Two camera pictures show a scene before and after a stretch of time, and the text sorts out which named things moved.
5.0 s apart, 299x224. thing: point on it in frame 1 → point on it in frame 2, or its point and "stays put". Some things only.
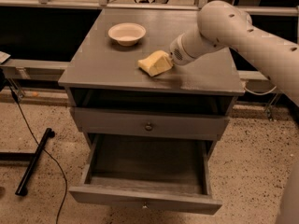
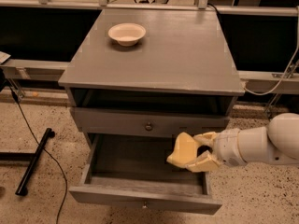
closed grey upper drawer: x=150 y=122 stays put
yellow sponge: x=156 y=63 → x=185 y=150
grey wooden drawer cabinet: x=156 y=136 stays put
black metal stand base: x=33 y=158 stays put
